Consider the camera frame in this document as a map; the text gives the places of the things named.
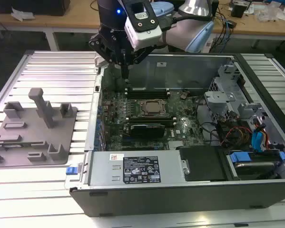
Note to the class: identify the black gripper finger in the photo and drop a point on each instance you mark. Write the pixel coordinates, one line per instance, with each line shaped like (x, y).
(143, 53)
(97, 44)

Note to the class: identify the black RAM slot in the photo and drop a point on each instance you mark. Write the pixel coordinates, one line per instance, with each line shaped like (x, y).
(149, 118)
(147, 96)

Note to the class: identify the wooden desk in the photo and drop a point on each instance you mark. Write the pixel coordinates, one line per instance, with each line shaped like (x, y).
(61, 23)

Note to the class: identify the silver CPU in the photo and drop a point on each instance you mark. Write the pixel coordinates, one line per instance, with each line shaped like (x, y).
(153, 107)

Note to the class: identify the round coin battery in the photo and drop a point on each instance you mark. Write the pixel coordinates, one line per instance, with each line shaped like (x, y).
(183, 95)

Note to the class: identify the large black box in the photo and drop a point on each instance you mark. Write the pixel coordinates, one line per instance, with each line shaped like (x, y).
(37, 7)

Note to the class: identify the black graphics card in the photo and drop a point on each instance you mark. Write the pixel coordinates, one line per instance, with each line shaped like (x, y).
(147, 131)

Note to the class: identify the green motherboard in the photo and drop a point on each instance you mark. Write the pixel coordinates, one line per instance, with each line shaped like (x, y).
(180, 123)

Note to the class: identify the crumpled white paper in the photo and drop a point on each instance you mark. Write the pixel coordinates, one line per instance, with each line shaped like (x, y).
(22, 14)

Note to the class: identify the silver drive cage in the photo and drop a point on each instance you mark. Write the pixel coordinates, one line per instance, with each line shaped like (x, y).
(218, 97)

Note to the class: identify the small silver heat sink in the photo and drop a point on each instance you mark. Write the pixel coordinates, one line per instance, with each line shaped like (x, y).
(176, 145)

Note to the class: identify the small black box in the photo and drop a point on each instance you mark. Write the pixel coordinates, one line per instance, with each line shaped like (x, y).
(238, 10)

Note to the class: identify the grey parts rack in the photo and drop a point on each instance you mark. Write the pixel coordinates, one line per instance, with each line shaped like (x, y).
(37, 133)

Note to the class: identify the silver power supply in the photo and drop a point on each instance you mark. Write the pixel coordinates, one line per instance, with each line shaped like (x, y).
(101, 168)

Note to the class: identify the black plastic shroud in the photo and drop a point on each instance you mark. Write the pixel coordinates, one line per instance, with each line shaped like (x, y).
(201, 164)

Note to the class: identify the blue case latch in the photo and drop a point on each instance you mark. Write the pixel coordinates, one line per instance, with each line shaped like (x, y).
(71, 171)

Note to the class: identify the clear plastic bags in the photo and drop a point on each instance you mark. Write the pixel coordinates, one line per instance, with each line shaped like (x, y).
(273, 14)

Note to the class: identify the hard disk in blue carrier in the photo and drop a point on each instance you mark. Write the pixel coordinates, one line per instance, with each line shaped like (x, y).
(239, 157)

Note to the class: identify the open black PC case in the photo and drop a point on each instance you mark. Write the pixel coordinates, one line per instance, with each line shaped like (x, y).
(180, 199)

